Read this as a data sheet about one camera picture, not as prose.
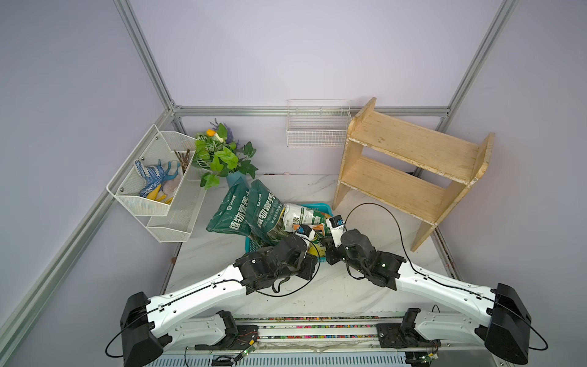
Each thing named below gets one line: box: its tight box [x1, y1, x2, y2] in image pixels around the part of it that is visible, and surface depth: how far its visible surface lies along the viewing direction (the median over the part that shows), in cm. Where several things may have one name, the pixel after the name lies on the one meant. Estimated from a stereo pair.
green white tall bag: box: [282, 202, 326, 232], surface depth 88 cm
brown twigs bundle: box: [173, 149, 191, 175], surface depth 84 cm
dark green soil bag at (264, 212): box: [246, 178, 287, 248], surface depth 82 cm
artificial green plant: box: [192, 117, 260, 190], surface depth 85 cm
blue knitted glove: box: [134, 159, 182, 198], surface depth 73 cm
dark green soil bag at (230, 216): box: [205, 176, 252, 238], surface depth 78 cm
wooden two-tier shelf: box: [332, 97, 496, 253], surface depth 78 cm
